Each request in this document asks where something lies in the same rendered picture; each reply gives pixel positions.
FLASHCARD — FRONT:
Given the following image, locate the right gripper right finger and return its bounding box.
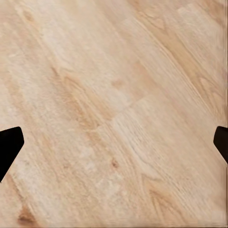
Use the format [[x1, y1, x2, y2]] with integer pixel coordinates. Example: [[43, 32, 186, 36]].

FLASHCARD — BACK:
[[213, 126, 228, 163]]

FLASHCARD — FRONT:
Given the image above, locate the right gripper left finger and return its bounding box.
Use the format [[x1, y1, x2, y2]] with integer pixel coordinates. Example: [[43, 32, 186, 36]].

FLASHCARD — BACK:
[[0, 126, 24, 183]]

